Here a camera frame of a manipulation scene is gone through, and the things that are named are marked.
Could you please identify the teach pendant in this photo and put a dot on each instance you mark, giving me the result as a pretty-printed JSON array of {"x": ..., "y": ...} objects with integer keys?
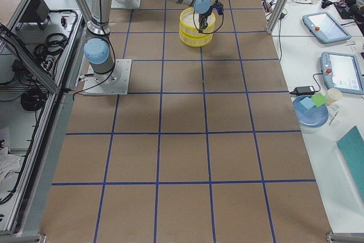
[
  {"x": 325, "y": 28},
  {"x": 342, "y": 71}
]

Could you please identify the black power brick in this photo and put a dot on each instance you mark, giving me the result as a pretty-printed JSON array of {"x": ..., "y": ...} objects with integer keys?
[{"x": 303, "y": 90}]

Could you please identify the beige cup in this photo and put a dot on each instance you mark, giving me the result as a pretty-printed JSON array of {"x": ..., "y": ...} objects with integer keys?
[{"x": 332, "y": 96}]

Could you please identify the yellow steamer layer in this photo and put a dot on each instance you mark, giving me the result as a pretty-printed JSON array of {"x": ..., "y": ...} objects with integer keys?
[
  {"x": 189, "y": 23},
  {"x": 195, "y": 41}
]

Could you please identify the blue plate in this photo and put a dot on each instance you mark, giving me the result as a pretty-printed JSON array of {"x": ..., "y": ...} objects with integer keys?
[{"x": 313, "y": 118}]

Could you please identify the aluminium frame rail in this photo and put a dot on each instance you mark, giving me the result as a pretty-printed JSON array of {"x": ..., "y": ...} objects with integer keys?
[{"x": 16, "y": 47}]

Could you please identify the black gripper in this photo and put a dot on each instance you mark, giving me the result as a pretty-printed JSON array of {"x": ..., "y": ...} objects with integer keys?
[{"x": 202, "y": 17}]

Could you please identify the upper teach pendant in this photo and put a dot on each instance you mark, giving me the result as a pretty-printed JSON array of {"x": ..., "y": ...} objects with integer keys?
[{"x": 325, "y": 28}]

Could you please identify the teal board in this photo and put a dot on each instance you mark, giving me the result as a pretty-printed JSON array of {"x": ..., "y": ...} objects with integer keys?
[{"x": 351, "y": 148}]

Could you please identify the green cube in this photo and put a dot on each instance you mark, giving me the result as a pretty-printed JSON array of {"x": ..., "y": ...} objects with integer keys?
[{"x": 318, "y": 99}]

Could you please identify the blue cube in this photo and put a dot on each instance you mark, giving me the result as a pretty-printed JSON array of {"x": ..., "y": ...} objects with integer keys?
[{"x": 305, "y": 104}]

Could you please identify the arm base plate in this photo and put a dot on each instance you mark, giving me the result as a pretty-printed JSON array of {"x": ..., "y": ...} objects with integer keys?
[
  {"x": 102, "y": 85},
  {"x": 125, "y": 4}
]

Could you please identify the lower teach pendant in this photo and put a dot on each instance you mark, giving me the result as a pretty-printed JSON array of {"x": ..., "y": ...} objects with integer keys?
[{"x": 342, "y": 71}]

